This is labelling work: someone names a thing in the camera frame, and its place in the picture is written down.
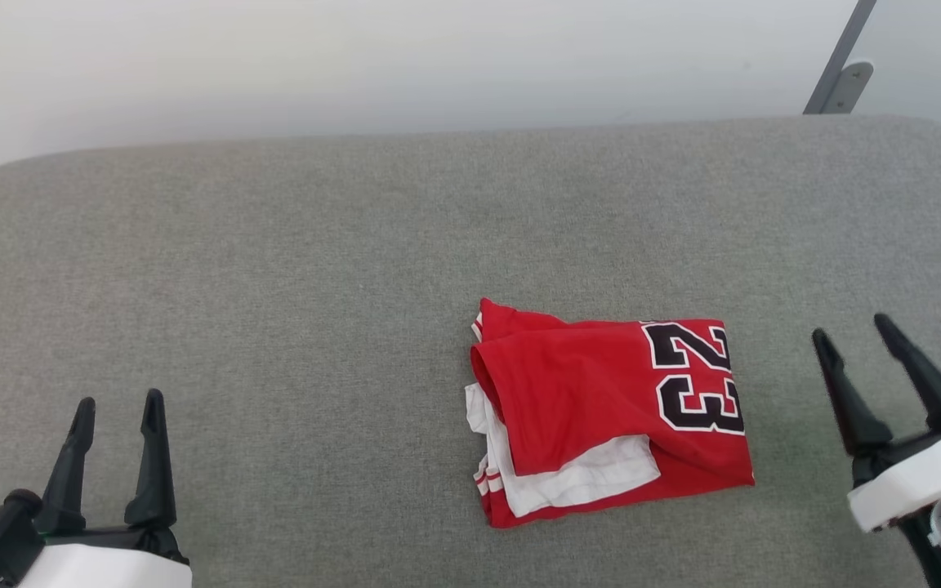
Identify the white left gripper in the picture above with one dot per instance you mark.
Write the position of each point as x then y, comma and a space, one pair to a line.
111, 563

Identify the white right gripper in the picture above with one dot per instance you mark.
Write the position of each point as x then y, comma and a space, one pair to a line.
920, 482

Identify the red Bulls basketball jersey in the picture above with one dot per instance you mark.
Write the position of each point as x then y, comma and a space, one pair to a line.
585, 384

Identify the grey fabric sofa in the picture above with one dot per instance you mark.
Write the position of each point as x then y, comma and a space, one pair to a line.
315, 310

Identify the grey metal bracket post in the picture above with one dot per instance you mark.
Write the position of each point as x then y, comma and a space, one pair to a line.
838, 73

